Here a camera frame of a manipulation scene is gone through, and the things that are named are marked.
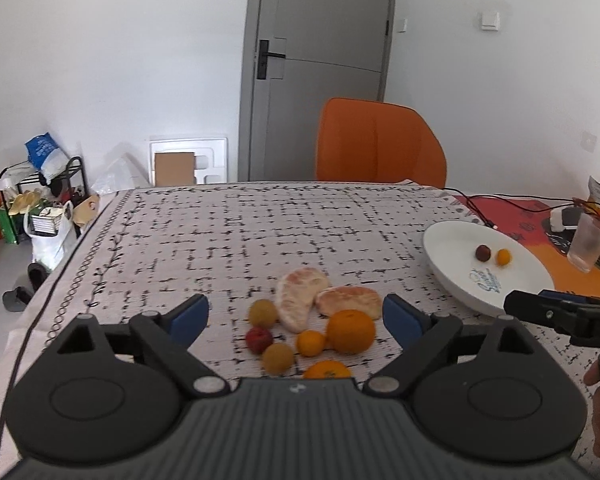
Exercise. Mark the white ceramic bowl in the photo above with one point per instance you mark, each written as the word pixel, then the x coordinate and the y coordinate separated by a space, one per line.
pixel 449 247

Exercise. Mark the clear plastic bag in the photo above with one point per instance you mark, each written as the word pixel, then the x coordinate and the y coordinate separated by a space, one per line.
pixel 123 169

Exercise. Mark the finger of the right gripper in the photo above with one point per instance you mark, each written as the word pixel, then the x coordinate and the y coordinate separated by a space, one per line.
pixel 569 296
pixel 531 308

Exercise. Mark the brown cardboard piece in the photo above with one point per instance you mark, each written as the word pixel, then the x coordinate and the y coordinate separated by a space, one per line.
pixel 174 169

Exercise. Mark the white light switch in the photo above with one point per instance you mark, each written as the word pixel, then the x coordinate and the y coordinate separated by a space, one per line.
pixel 490 21

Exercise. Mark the small tangerine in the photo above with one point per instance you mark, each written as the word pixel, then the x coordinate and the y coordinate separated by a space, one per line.
pixel 503 257
pixel 310 343

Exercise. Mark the dark slipper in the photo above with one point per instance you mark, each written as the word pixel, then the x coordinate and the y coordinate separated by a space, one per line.
pixel 17 299

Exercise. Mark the peeled pomelo segment pale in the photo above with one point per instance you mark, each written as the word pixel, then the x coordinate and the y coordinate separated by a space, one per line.
pixel 295 294

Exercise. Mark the black door handle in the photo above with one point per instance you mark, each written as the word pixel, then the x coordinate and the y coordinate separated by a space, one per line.
pixel 264 55

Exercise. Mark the brown kiwi front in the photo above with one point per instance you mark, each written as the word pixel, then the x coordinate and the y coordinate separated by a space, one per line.
pixel 277 359

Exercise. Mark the large orange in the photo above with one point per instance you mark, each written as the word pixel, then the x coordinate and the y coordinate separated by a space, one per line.
pixel 350 332
pixel 327 369

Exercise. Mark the orange chair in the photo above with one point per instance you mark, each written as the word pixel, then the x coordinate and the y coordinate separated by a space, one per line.
pixel 369 141

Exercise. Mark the white charger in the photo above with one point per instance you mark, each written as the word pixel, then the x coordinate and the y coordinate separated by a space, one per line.
pixel 565 219

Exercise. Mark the grey door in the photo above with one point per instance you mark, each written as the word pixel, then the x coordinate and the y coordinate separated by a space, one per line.
pixel 334 49

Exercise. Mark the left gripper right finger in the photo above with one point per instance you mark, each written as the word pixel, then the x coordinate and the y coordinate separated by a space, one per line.
pixel 426 341

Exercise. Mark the peeled pomelo segment orange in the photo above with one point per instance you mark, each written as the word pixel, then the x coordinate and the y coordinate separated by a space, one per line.
pixel 335 299

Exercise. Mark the white plastic bag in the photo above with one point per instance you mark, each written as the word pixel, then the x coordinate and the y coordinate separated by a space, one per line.
pixel 52 233

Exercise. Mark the green box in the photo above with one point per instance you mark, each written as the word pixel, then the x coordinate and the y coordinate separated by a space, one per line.
pixel 7 229

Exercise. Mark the clear plastic cup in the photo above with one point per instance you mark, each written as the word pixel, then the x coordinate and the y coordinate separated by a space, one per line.
pixel 584 249

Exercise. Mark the brown kiwi back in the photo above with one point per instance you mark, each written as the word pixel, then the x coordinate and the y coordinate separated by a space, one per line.
pixel 262 313

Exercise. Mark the large orange front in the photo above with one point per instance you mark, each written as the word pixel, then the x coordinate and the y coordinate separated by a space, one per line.
pixel 327 369

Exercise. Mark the white foam packaging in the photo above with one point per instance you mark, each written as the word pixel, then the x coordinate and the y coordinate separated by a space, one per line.
pixel 210 155

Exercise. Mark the brown kiwi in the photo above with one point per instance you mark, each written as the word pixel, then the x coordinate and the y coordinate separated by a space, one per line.
pixel 277 359
pixel 262 313

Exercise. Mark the large orange back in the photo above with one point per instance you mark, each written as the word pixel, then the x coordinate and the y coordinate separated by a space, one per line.
pixel 350 332

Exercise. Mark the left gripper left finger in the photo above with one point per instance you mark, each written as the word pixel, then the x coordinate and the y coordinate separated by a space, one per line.
pixel 164 341

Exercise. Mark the blue white bag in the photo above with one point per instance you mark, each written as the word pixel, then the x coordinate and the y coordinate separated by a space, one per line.
pixel 46 156

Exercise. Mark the small tangerine front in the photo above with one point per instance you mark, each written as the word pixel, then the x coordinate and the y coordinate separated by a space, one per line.
pixel 503 257

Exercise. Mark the red orange table mat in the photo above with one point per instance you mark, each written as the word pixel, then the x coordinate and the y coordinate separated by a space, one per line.
pixel 528 222

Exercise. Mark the red plum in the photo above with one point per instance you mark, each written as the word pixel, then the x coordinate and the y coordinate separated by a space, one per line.
pixel 258 339
pixel 483 253

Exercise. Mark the black metal rack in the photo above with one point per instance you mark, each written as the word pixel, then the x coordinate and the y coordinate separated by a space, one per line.
pixel 69 186

